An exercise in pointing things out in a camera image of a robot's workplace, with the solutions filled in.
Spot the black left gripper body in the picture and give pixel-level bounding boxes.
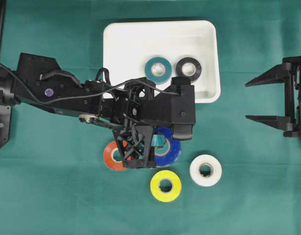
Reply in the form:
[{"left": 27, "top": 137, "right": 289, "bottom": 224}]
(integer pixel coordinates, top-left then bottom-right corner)
[{"left": 99, "top": 77, "right": 156, "bottom": 168}]

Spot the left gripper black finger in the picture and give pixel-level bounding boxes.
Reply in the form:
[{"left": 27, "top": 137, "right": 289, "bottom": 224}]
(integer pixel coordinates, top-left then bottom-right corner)
[{"left": 151, "top": 134, "right": 164, "bottom": 148}]

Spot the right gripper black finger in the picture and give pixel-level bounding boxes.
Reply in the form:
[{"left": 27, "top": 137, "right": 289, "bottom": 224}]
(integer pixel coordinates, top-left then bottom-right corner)
[
  {"left": 245, "top": 115, "right": 296, "bottom": 132},
  {"left": 245, "top": 62, "right": 292, "bottom": 86}
]

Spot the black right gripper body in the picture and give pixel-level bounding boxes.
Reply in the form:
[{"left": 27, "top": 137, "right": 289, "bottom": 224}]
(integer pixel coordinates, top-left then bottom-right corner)
[{"left": 282, "top": 56, "right": 301, "bottom": 138}]

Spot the blue tape roll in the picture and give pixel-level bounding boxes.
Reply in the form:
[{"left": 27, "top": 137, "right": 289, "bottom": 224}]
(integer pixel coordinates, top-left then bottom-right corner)
[{"left": 154, "top": 127, "right": 181, "bottom": 167}]

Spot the green tape roll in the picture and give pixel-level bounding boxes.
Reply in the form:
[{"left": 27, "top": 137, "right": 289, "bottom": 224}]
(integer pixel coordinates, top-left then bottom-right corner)
[{"left": 145, "top": 57, "right": 172, "bottom": 84}]

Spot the black tape roll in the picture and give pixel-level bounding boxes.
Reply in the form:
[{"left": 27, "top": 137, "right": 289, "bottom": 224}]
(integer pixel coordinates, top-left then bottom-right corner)
[{"left": 176, "top": 57, "right": 202, "bottom": 83}]

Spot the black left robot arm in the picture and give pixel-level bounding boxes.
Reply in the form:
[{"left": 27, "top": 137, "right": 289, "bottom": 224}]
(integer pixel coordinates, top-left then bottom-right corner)
[{"left": 0, "top": 53, "right": 159, "bottom": 168}]

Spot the red tape roll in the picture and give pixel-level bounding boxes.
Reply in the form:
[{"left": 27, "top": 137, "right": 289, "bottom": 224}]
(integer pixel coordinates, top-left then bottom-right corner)
[{"left": 103, "top": 141, "right": 126, "bottom": 171}]

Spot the yellow tape roll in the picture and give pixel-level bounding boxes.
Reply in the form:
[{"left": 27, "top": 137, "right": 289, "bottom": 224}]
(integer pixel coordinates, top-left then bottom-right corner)
[{"left": 150, "top": 170, "right": 182, "bottom": 203}]

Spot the white tape roll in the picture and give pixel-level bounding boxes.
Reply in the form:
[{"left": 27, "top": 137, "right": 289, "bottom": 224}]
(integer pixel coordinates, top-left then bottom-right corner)
[{"left": 189, "top": 154, "right": 222, "bottom": 187}]

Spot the white plastic case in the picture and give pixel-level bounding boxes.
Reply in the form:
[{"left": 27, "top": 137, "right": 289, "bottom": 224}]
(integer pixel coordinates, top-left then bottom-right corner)
[{"left": 103, "top": 20, "right": 221, "bottom": 103}]

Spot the green table cloth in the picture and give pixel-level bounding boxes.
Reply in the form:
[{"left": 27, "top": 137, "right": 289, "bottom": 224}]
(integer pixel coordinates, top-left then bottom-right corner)
[{"left": 0, "top": 0, "right": 301, "bottom": 235}]

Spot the black camera cable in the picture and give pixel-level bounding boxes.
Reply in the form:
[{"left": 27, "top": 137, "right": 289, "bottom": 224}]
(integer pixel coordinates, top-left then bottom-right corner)
[{"left": 0, "top": 59, "right": 180, "bottom": 106}]

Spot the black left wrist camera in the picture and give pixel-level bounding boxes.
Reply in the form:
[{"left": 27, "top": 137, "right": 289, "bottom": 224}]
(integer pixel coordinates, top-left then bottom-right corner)
[{"left": 140, "top": 77, "right": 196, "bottom": 141}]

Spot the black mounting bracket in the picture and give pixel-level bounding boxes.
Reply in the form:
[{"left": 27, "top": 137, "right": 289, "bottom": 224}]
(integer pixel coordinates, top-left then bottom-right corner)
[{"left": 0, "top": 105, "right": 12, "bottom": 149}]

